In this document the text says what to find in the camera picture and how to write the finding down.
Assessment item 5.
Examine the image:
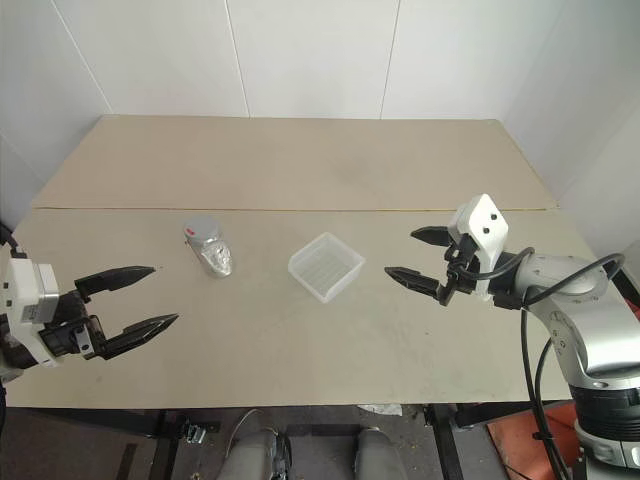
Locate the red box under table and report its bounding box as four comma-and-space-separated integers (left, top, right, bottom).
486, 398, 587, 480

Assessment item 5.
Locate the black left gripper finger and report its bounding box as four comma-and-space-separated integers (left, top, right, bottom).
96, 313, 181, 362
73, 265, 157, 304

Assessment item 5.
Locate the black metal table frame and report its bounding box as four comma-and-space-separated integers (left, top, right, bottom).
74, 403, 576, 480

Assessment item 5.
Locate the translucent square plastic container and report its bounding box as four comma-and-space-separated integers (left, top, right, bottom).
287, 230, 367, 304

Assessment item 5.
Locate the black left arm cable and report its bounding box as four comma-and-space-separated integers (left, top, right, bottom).
0, 223, 22, 260

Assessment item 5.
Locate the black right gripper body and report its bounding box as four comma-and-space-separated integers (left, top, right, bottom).
436, 233, 484, 307

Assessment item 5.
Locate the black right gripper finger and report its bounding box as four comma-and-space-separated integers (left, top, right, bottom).
383, 266, 445, 302
410, 226, 455, 247

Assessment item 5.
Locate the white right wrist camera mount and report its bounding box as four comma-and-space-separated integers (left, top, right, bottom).
446, 193, 511, 302

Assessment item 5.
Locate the grey rounded robot leg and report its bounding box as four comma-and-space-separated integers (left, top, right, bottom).
223, 431, 293, 480
353, 426, 404, 480

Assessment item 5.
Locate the thin grey wire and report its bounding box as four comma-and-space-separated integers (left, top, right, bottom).
228, 408, 263, 452

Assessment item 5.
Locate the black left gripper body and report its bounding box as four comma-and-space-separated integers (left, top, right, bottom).
38, 287, 110, 362

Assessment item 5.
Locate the grey bottle cap red sticker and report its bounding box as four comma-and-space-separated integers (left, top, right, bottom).
182, 215, 223, 250

